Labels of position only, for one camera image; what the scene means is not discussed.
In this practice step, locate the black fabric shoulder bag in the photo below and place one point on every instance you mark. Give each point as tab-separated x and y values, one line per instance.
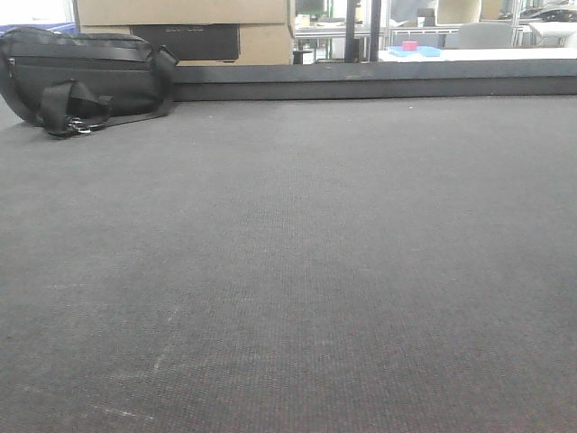
74	84

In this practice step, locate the black conveyor side rail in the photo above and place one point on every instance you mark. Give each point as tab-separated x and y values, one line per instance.
375	80

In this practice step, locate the black vertical pole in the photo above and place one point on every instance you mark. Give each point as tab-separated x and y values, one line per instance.
375	30

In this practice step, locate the white background table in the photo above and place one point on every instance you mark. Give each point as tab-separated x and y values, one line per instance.
489	55

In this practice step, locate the small pink block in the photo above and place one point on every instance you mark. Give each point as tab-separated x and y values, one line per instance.
409	45

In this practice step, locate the flat blue tray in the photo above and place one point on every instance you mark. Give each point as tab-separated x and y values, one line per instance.
423	51

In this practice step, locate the upper cardboard box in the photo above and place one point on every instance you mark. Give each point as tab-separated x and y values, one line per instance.
126	12

